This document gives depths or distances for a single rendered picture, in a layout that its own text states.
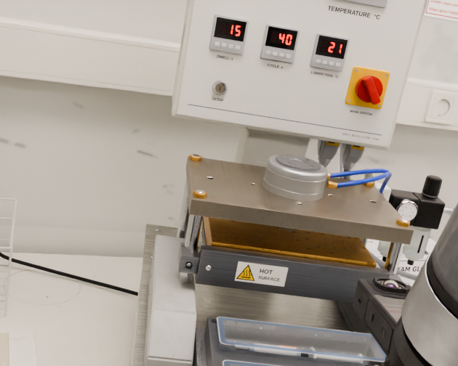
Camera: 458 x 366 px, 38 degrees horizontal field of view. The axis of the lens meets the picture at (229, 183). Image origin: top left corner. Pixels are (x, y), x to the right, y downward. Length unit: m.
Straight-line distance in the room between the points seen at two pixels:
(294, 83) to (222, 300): 0.32
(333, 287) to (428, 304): 0.45
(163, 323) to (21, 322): 0.48
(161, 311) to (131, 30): 0.72
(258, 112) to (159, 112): 0.44
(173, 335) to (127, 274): 0.64
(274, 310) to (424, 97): 0.74
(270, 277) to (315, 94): 0.30
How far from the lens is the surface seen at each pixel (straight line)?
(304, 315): 0.95
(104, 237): 1.45
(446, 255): 0.36
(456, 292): 0.36
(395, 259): 0.85
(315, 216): 0.79
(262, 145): 1.01
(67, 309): 1.23
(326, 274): 0.81
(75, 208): 1.42
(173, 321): 0.75
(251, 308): 0.94
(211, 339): 0.72
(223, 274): 0.79
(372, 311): 0.49
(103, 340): 1.16
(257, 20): 0.95
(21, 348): 0.96
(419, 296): 0.38
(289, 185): 0.83
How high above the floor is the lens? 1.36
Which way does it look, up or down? 17 degrees down
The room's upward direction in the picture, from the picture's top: 11 degrees clockwise
